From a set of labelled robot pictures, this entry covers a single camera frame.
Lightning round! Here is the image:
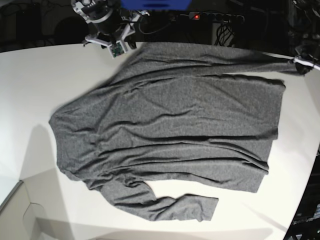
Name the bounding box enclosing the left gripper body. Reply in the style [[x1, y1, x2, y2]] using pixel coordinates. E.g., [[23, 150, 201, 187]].
[[292, 44, 320, 75]]

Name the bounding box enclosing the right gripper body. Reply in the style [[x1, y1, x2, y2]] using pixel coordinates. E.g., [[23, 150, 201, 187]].
[[82, 9, 150, 58]]

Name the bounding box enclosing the grey long-sleeve t-shirt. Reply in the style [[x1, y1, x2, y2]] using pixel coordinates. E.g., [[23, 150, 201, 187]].
[[49, 42, 297, 222]]

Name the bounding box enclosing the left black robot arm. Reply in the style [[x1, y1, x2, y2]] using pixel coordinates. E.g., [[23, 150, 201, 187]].
[[287, 0, 320, 75]]

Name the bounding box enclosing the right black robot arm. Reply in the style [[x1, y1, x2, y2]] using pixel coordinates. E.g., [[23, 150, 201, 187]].
[[71, 0, 150, 58]]

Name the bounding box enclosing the blue plastic box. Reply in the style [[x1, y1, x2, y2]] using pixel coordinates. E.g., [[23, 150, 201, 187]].
[[120, 0, 192, 10]]

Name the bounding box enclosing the black power strip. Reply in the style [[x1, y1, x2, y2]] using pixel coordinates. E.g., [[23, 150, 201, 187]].
[[188, 11, 245, 24]]

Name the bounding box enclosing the grey side table panel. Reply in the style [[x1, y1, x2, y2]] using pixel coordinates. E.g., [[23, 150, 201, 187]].
[[0, 181, 45, 240]]

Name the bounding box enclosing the grey looped cable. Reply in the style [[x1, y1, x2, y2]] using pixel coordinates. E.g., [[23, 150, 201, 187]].
[[136, 9, 173, 36]]

